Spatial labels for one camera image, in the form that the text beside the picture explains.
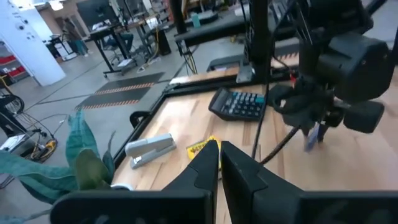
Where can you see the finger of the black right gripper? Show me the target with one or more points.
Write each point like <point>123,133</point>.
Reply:
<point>307,131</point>
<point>322,130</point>

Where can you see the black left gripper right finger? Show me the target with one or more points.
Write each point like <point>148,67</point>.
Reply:
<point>264,202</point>

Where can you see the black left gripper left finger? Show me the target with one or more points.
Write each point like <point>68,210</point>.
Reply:
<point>186,205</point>

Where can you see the purple pen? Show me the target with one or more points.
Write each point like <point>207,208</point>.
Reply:
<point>311,143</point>

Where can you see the yellow green crayon box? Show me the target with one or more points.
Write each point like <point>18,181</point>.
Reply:
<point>196,149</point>

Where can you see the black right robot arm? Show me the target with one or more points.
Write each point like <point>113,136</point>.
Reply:
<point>351,62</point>

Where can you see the dark brown pencil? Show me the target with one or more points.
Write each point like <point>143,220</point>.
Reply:
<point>278,143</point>

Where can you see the grey stapler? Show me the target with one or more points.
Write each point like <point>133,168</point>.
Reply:
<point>150,149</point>

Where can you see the black calculator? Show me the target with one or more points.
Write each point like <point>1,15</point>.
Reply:
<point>237,104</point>

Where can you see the green snake plant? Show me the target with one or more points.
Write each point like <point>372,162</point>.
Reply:
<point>77,168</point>

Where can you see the black side desk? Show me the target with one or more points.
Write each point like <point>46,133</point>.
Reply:
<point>217,29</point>

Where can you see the black hazard-striped floor mat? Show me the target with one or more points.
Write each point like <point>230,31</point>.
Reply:
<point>121,91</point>

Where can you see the small teal box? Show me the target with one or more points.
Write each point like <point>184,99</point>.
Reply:
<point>196,20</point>

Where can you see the yellow floor device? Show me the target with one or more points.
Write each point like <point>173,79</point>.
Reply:
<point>46,149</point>

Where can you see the thick black pole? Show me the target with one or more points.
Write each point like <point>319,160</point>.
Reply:
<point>178,15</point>

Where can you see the person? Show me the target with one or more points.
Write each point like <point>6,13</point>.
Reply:
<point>122,40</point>
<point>76,35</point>

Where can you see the black standing desk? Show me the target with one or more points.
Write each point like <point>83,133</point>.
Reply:
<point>112,34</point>

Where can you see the red storage bins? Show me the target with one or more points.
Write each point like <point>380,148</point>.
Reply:
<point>12,67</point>

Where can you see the white pillar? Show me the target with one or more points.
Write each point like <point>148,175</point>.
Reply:
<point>28,46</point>

